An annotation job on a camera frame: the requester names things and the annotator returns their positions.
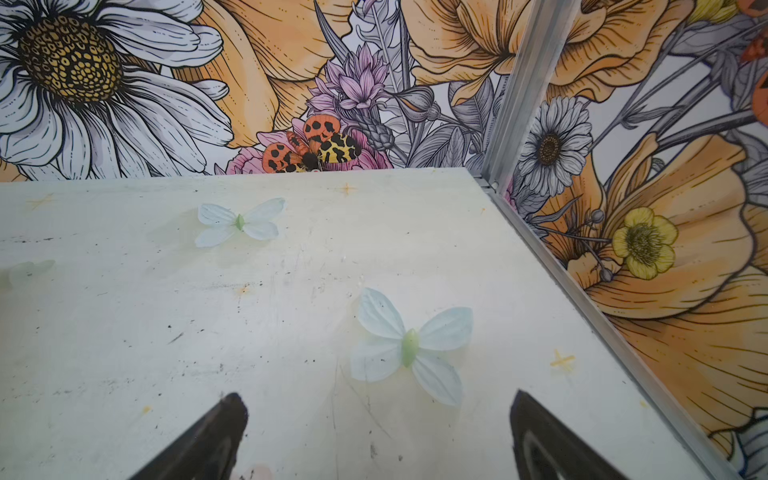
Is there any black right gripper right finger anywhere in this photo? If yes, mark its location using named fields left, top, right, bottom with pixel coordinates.
left=509, top=390, right=626, bottom=480

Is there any aluminium table edge rail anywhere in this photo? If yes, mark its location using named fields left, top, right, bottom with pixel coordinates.
left=476, top=177, right=739, bottom=479

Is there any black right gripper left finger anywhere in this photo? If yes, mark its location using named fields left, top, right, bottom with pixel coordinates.
left=130, top=392, right=248, bottom=480

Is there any aluminium corner post right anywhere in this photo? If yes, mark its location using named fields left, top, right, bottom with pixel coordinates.
left=482, top=1, right=580, bottom=195

